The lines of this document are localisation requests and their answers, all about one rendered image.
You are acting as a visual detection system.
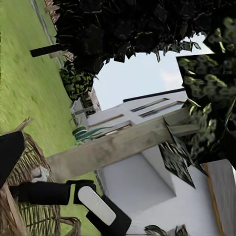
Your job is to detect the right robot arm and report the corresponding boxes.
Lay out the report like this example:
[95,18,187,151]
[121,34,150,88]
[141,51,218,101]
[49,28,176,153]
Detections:
[8,166,149,236]

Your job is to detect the wicker basket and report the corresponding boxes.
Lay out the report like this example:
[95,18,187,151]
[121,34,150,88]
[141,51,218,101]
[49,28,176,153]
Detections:
[0,117,81,236]

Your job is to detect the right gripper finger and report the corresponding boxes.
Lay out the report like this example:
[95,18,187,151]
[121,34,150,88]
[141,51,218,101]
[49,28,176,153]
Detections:
[8,182,22,198]

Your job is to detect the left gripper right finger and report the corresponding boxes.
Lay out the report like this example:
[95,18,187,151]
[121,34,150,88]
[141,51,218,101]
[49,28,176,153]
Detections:
[220,131,236,170]

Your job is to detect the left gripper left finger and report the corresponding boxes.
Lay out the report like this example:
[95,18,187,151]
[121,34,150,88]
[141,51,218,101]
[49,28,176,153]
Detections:
[0,131,27,189]

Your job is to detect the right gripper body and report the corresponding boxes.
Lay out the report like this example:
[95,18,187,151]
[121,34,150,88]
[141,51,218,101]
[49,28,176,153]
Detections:
[18,181,56,206]

